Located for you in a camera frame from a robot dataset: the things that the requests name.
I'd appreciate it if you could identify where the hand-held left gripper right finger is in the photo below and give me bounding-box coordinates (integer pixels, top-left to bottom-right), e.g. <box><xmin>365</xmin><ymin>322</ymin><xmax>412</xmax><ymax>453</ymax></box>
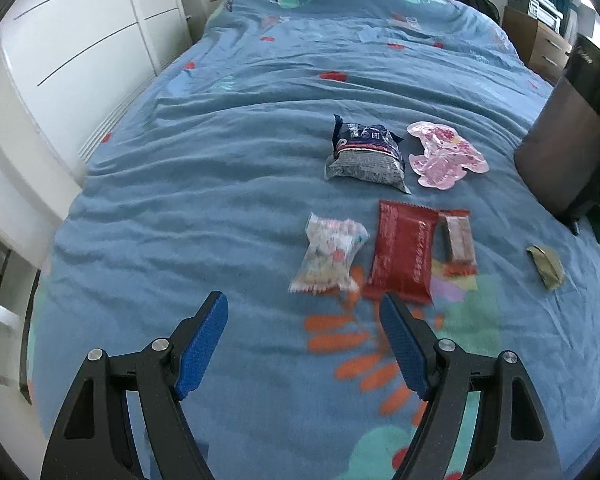
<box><xmin>378</xmin><ymin>292</ymin><xmax>563</xmax><ymax>480</ymax></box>

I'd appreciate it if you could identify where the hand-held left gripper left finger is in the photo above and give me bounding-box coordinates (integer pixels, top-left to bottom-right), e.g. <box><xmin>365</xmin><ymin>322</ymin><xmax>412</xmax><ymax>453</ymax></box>
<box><xmin>40</xmin><ymin>290</ymin><xmax>229</xmax><ymax>480</ymax></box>

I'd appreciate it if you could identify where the red snack packet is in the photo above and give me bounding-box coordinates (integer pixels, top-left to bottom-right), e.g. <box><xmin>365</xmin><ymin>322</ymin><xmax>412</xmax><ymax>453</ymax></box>
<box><xmin>362</xmin><ymin>200</ymin><xmax>440</xmax><ymax>306</ymax></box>

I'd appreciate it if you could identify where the small red clear snack bar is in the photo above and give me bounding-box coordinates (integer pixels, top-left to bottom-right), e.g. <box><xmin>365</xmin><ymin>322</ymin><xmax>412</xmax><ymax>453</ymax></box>
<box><xmin>437</xmin><ymin>209</ymin><xmax>479</xmax><ymax>277</ymax></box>

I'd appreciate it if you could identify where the clear candy packet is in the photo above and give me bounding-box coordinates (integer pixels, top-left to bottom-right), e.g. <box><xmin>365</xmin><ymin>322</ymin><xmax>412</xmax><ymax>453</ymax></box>
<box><xmin>287</xmin><ymin>212</ymin><xmax>370</xmax><ymax>295</ymax></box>

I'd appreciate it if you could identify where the small olive beige packet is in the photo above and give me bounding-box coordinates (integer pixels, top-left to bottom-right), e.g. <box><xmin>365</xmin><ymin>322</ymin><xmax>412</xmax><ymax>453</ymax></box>
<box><xmin>525</xmin><ymin>244</ymin><xmax>566</xmax><ymax>292</ymax></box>

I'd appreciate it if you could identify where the dark blue snack bag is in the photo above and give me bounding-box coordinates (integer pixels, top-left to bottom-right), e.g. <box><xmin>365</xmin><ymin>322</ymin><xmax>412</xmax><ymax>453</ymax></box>
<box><xmin>324</xmin><ymin>114</ymin><xmax>413</xmax><ymax>195</ymax></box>

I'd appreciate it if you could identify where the blue patterned bed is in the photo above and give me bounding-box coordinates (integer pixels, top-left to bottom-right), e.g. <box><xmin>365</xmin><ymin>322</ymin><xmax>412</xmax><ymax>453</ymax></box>
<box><xmin>27</xmin><ymin>0</ymin><xmax>600</xmax><ymax>480</ymax></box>

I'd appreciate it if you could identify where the pink shaped candy packet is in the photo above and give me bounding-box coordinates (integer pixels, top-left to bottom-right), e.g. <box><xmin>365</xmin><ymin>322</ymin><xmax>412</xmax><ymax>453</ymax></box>
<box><xmin>406</xmin><ymin>120</ymin><xmax>490</xmax><ymax>191</ymax></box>

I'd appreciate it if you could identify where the black and grey electric kettle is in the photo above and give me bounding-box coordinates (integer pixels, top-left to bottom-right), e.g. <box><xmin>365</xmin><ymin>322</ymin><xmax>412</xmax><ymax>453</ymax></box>
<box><xmin>514</xmin><ymin>32</ymin><xmax>600</xmax><ymax>236</ymax></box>

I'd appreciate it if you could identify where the wooden dresser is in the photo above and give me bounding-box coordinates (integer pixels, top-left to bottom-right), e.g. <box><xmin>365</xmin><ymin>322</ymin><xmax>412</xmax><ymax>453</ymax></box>
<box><xmin>500</xmin><ymin>5</ymin><xmax>571</xmax><ymax>81</ymax></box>

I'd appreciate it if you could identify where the white wardrobe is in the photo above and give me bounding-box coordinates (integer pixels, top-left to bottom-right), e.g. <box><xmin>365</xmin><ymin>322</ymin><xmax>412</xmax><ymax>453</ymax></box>
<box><xmin>0</xmin><ymin>0</ymin><xmax>196</xmax><ymax>211</ymax></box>

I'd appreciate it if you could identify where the black backpack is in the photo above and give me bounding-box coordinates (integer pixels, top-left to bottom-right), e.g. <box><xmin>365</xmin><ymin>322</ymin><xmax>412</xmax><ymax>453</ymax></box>
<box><xmin>452</xmin><ymin>0</ymin><xmax>501</xmax><ymax>26</ymax></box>

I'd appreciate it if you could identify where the white printer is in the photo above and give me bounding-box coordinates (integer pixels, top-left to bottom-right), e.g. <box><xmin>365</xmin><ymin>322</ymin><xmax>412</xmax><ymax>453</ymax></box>
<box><xmin>507</xmin><ymin>0</ymin><xmax>563</xmax><ymax>31</ymax></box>

